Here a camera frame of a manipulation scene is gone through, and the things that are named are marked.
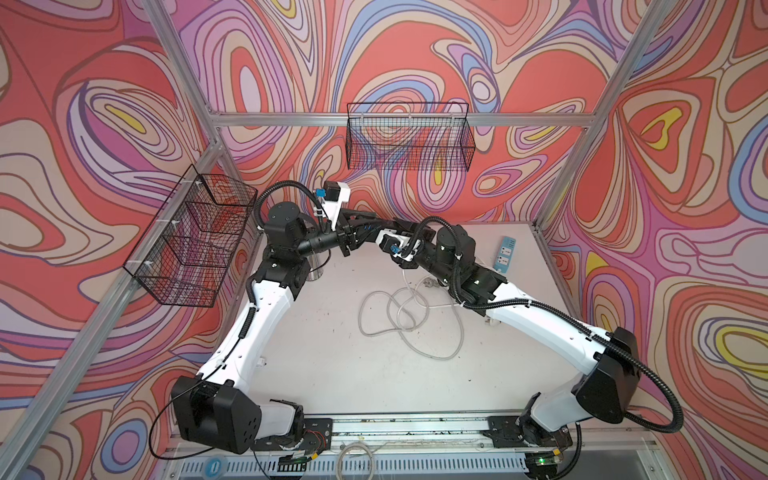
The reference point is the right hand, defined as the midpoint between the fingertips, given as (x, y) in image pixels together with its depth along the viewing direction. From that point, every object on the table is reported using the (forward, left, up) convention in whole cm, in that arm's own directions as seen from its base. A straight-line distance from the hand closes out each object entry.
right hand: (395, 231), depth 71 cm
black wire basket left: (+4, +54, -6) cm, 54 cm away
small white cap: (-19, +38, -31) cm, 53 cm away
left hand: (-4, +4, +7) cm, 9 cm away
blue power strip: (+18, -41, -33) cm, 55 cm away
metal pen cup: (+13, +26, -27) cm, 39 cm away
